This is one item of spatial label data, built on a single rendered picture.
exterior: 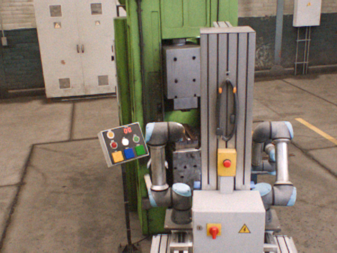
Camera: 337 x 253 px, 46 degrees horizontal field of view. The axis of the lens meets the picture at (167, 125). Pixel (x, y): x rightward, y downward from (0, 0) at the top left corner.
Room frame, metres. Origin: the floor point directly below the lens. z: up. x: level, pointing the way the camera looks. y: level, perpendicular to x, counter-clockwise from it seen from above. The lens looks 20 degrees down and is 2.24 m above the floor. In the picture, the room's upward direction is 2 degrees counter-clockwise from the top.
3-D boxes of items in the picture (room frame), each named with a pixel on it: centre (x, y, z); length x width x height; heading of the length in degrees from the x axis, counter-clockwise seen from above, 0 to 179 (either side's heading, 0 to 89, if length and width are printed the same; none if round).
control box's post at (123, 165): (2.98, 0.38, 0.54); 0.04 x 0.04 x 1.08; 9
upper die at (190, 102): (3.35, -0.12, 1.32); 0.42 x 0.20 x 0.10; 9
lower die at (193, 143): (3.35, -0.12, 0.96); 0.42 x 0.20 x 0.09; 9
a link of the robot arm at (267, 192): (2.18, -0.57, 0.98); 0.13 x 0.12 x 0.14; 83
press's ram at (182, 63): (3.36, -0.17, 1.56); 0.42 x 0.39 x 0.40; 9
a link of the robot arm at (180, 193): (2.22, -0.07, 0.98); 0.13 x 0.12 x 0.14; 93
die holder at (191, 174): (3.37, -0.18, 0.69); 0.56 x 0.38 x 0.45; 9
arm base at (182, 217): (2.22, -0.07, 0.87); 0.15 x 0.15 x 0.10
